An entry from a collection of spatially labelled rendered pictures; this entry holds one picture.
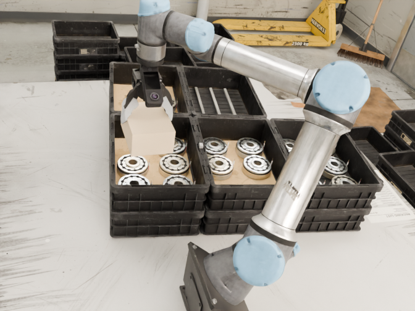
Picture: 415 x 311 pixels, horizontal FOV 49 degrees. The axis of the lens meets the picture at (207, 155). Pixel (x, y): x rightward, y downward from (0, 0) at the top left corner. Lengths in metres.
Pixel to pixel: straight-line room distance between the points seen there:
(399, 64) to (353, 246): 3.46
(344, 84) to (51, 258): 0.98
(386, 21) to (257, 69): 4.08
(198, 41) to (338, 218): 0.86
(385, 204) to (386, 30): 3.43
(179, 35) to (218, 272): 0.60
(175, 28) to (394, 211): 1.19
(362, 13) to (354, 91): 4.52
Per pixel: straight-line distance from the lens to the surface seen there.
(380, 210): 1.91
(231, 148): 1.73
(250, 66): 1.20
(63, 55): 3.05
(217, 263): 1.21
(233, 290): 1.21
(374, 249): 1.74
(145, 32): 1.18
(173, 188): 1.36
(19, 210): 1.63
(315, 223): 1.65
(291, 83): 1.18
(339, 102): 1.00
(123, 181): 1.48
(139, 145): 1.26
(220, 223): 1.52
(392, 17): 5.15
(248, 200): 1.48
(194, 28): 1.12
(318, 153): 1.02
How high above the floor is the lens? 1.83
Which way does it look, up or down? 37 degrees down
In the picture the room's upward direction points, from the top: 11 degrees clockwise
